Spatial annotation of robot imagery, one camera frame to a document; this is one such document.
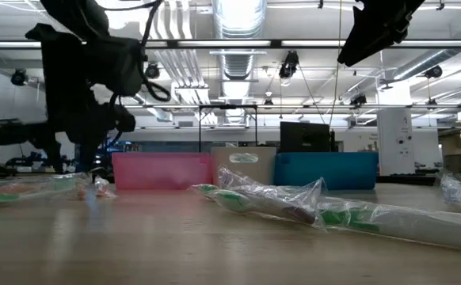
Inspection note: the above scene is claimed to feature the orange toothbrush in clear wrapper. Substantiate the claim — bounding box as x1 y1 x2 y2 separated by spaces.
93 176 117 199
0 180 89 197

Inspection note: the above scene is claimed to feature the pink plastic bin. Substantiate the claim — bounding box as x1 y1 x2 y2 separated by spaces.
111 152 215 191

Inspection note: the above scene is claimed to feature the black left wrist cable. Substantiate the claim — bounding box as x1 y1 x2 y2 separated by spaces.
107 0 173 103

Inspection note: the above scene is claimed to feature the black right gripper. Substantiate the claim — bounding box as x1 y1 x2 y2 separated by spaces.
337 0 428 67

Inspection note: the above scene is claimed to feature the black background rig frame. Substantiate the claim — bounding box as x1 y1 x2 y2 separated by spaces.
123 103 259 154

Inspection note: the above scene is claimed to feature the black background monitor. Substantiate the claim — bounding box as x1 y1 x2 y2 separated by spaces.
280 121 332 154

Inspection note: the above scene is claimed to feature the teal plastic bin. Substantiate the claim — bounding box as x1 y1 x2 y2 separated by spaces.
273 151 379 191

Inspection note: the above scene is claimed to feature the white plastic bin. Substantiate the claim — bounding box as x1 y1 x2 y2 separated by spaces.
210 146 278 187

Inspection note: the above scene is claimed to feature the black ceiling spotlight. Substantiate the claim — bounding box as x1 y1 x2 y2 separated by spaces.
10 69 29 87
278 50 299 79
424 64 444 79
143 62 161 80
349 93 368 107

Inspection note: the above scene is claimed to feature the black overhead crossbar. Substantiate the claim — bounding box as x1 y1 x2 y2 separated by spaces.
0 38 461 50

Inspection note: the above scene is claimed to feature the silver ventilation duct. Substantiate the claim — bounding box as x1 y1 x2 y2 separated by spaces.
212 0 267 82

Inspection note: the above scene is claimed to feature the black background bench equipment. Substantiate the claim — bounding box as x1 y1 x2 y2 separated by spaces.
4 152 73 169

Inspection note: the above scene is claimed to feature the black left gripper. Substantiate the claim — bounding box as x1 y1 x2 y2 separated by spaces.
0 23 149 174

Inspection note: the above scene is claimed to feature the white pillar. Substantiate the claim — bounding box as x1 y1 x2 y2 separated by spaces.
376 107 416 175

